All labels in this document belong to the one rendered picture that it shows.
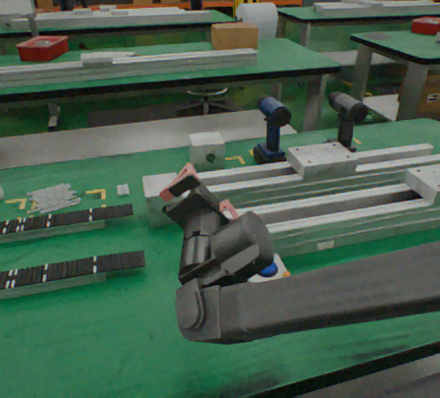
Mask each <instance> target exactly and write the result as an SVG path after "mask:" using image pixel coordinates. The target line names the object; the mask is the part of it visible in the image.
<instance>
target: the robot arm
mask: <svg viewBox="0 0 440 398"><path fill-rule="evenodd" d="M188 190H190V193H189V194H188V196H187V197H186V198H185V199H183V200H181V201H179V202H178V203H176V202H174V203H172V204H171V205H169V206H168V209H167V215H168V216H169V217H170V218H171V219H173V220H174V221H175V222H176V223H177V224H178V225H180V226H181V227H182V228H183V229H184V230H185V231H184V239H183V246H182V253H181V260H180V268H179V281H180V282H181V284H182V285H183V286H181V287H179V288H178V289H176V290H175V291H176V297H177V302H175V306H176V312H177V321H178V327H179V330H180V332H181V334H182V335H183V336H184V337H185V338H186V339H187V340H189V341H193V342H203V343H212V344H221V345H233V344H240V343H247V342H253V340H257V339H264V338H270V337H274V336H277V335H281V334H287V333H293V332H300V331H307V330H313V329H320V328H328V327H335V326H342V325H349V324H355V323H362V322H369V321H379V320H383V319H390V318H397V317H403V316H410V315H417V314H425V313H438V312H440V241H437V242H433V243H428V244H424V245H420V246H416V247H412V248H407V249H403V250H399V251H394V252H390V253H386V254H382V255H378V256H371V257H367V258H362V259H358V260H353V261H349V262H345V263H340V264H336V265H331V266H327V267H323V268H318V269H314V270H311V271H307V272H303V273H298V274H294V275H289V276H285V277H280V278H276V279H271V280H266V281H259V282H248V279H250V278H252V276H254V275H255V274H257V273H258V272H260V271H261V270H263V269H265V268H267V267H268V266H269V265H271V264H272V263H273V261H274V255H273V252H272V250H273V242H272V238H271V235H270V233H269V231H268V229H267V227H266V225H265V224H264V222H263V221H262V220H261V218H260V217H259V216H258V215H257V214H256V213H254V212H253V211H251V210H248V211H246V212H245V213H243V214H242V215H239V214H238V213H237V212H236V211H235V209H234V208H233V207H232V205H231V204H230V203H229V201H228V200H227V199H225V200H223V201H221V202H220V200H219V199H218V198H217V197H216V196H214V195H213V194H212V193H211V192H210V191H209V190H208V189H207V188H206V187H205V186H204V185H203V184H202V183H201V182H200V181H199V177H198V176H197V174H196V172H195V170H194V169H193V166H192V165H191V164H190V163H189V164H188V165H187V166H185V167H184V168H183V170H182V171H181V172H180V174H179V175H178V176H177V178H176V179H175V180H173V181H172V182H171V183H170V184H169V185H167V186H166V187H165V188H164V189H162V190H161V191H160V193H159V196H161V197H162V198H163V199H164V200H165V201H166V202H168V201H169V200H171V199H173V198H174V197H176V198H178V197H179V196H181V195H182V194H184V193H185V192H187V191H188ZM225 208H227V210H228V211H229V212H230V214H231V215H232V217H233V219H232V220H230V219H229V218H228V217H227V216H226V215H225V214H224V209H225ZM361 398H440V371H437V372H435V373H433V374H430V375H427V376H424V377H418V378H417V379H415V380H412V381H409V382H406V383H402V384H399V385H396V386H393V387H390V388H387V389H384V390H382V391H379V392H376V393H373V394H370V395H367V396H364V397H361Z"/></svg>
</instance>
